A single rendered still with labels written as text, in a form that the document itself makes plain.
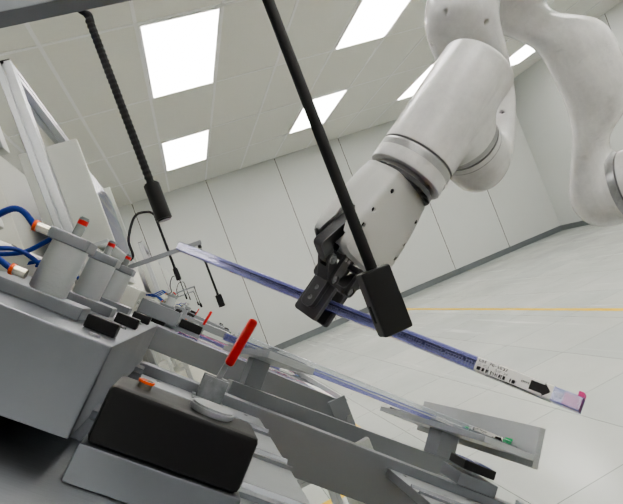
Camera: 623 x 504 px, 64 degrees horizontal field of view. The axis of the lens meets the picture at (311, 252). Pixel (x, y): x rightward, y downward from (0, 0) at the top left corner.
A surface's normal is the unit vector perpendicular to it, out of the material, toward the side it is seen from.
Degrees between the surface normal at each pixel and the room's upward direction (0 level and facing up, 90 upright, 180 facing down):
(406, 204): 127
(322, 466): 90
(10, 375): 90
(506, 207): 90
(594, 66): 101
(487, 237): 90
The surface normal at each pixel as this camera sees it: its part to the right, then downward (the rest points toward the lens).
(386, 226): 0.62, 0.41
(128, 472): 0.23, -0.11
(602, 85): -0.27, 0.34
